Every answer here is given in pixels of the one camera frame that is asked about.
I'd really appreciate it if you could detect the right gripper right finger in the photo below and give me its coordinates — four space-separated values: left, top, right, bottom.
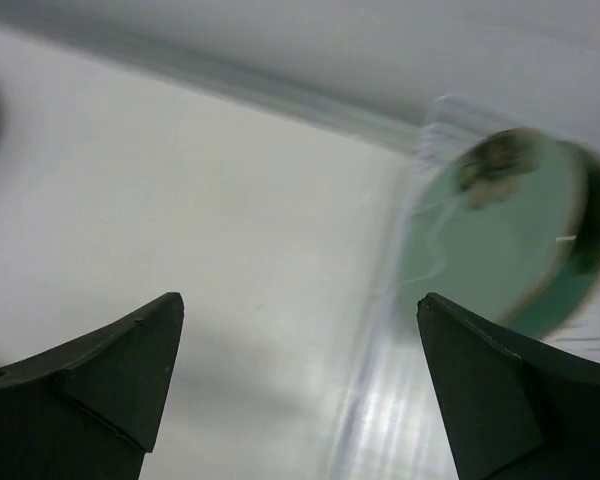
417 293 600 479

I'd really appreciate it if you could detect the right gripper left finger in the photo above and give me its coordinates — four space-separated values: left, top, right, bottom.
0 292 184 479

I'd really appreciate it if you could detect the teal flower plate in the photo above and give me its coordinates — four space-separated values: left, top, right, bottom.
396 128 587 323
505 142 600 339

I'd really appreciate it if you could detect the white wire dish rack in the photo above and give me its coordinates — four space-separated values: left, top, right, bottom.
324 92 600 480

